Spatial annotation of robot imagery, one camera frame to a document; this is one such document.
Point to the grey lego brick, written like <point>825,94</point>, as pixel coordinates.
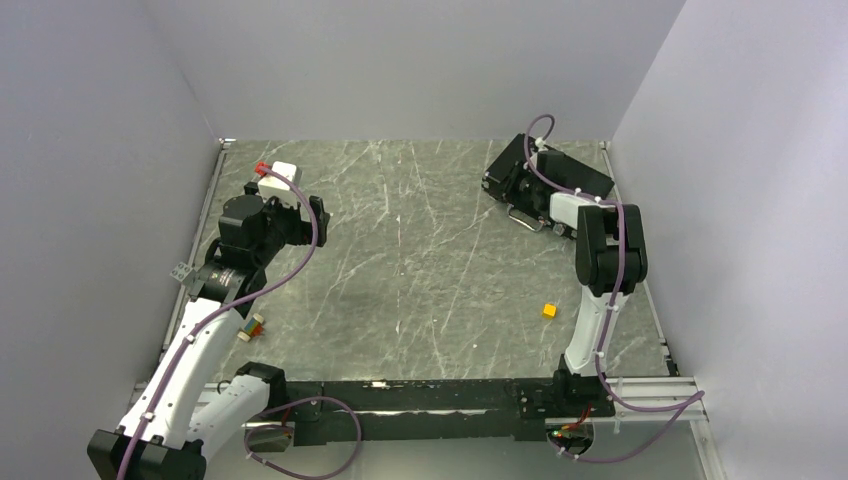
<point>183,273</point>

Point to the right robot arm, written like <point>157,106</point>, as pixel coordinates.
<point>610,260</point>

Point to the black aluminium poker case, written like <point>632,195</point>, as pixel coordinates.
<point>556,169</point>

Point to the yellow cube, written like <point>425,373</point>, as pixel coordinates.
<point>549,311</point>

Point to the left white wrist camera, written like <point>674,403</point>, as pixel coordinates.
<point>275,180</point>

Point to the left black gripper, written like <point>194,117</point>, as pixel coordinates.
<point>303,230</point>

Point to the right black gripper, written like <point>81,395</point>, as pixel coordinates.
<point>516,202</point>

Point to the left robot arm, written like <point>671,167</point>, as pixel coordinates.
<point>165,435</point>

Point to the colourful wooden toy block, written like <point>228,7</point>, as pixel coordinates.
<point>253,328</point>

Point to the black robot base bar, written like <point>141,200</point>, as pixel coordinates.
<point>523,409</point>

